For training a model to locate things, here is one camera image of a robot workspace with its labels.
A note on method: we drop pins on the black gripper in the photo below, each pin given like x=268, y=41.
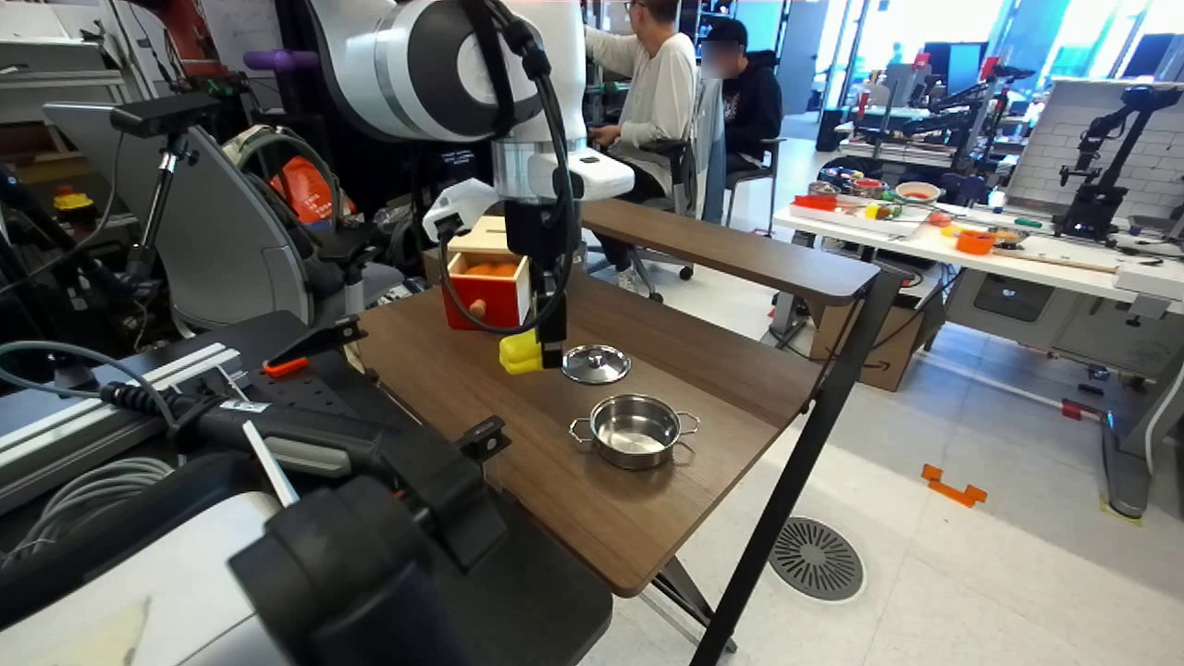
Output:
x=539, y=243

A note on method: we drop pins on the yellow bell pepper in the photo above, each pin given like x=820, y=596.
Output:
x=519, y=355

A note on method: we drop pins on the cream drawer with orange front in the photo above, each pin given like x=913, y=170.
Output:
x=482, y=294

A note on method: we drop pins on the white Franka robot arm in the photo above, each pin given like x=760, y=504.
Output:
x=418, y=67

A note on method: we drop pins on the small black robot arm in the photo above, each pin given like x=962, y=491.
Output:
x=1105, y=160

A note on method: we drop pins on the cream wooden drawer cabinet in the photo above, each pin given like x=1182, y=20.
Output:
x=479, y=237

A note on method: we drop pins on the silver pot lid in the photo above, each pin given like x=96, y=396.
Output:
x=596, y=363

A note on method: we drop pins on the small steel pot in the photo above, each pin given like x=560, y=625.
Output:
x=635, y=430

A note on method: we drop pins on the raised wooden table shelf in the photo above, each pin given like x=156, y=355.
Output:
x=728, y=245

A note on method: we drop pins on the person in white shirt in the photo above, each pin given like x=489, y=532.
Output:
x=660, y=93

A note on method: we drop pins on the person in dark shirt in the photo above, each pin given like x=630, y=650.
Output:
x=750, y=106

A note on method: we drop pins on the cardboard box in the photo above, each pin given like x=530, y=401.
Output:
x=882, y=347

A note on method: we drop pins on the round floor drain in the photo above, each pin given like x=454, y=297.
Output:
x=814, y=561

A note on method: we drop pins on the orange floor marker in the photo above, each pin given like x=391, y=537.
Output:
x=951, y=485

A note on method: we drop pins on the white table with toys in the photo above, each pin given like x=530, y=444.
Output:
x=984, y=245

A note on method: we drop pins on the white pegboard panel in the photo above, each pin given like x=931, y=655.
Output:
x=1050, y=148

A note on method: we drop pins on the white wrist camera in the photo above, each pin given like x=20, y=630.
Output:
x=461, y=210

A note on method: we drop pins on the black foreground camera mount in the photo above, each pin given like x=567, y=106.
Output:
x=370, y=580

